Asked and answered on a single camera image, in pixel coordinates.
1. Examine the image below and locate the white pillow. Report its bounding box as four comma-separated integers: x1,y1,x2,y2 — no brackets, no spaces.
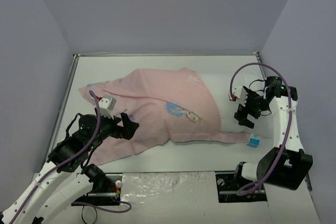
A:
199,73,273,143

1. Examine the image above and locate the pink and blue Frozen pillowcase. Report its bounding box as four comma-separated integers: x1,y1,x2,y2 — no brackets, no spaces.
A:
79,68,249,165

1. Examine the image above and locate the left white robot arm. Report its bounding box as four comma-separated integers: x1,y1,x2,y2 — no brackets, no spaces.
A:
1,113,139,223

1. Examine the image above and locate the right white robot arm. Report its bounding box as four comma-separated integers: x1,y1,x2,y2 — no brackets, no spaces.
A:
229,76,313,195

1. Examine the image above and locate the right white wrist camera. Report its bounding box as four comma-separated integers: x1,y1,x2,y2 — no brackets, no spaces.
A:
228,86,248,105

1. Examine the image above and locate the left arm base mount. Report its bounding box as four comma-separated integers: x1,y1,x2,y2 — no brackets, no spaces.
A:
71,174,122,207

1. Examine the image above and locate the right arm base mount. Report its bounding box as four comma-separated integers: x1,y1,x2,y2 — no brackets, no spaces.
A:
215,171,267,203

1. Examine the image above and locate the black cable loop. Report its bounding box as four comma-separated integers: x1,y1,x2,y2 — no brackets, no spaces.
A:
80,205,99,224

